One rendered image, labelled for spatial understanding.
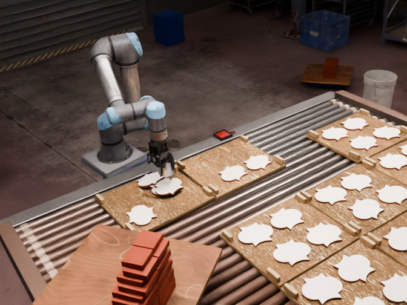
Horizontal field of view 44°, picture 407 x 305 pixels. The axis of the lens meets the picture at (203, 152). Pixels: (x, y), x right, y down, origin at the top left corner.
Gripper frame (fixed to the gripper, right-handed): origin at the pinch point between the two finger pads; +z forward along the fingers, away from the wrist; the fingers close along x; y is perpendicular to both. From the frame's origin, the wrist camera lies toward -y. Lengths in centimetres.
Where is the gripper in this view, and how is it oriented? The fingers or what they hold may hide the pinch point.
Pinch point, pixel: (166, 175)
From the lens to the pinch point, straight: 222.3
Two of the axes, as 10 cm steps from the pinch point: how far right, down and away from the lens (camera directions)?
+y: -5.5, 4.6, -7.0
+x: 8.3, 2.5, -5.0
